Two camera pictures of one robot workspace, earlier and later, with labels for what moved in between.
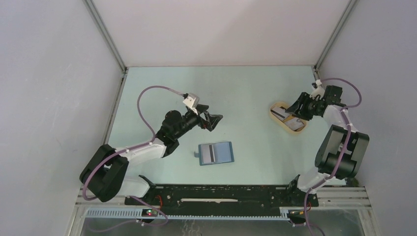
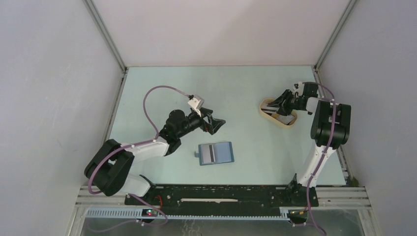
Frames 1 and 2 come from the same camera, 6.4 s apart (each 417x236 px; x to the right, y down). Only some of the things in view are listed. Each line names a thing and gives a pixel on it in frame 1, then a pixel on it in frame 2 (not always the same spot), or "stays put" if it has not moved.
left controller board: [149, 212] stays put
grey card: [294, 124] to [285, 119]
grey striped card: [208, 153] stays put
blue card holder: [215, 153] stays put
